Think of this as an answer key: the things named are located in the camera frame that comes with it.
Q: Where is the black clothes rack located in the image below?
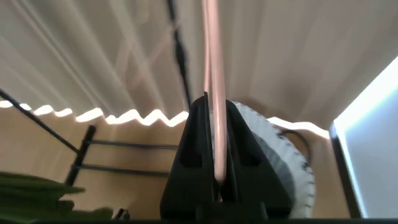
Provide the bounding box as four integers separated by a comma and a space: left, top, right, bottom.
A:
0, 0, 192, 187

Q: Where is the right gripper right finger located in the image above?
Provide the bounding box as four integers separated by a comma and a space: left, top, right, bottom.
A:
222, 100, 293, 218

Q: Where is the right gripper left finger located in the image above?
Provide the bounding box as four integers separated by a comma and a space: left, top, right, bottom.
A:
160, 91, 218, 218

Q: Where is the white laundry basket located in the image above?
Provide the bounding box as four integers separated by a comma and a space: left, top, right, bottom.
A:
231, 101, 315, 218

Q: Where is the green printed shirt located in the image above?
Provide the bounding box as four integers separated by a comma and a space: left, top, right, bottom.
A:
0, 172, 114, 222

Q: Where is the beige curtain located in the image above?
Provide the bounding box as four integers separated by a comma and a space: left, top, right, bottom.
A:
0, 0, 398, 139

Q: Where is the pink clothes hanger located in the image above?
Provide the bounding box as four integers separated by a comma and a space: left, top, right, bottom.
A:
201, 0, 228, 186

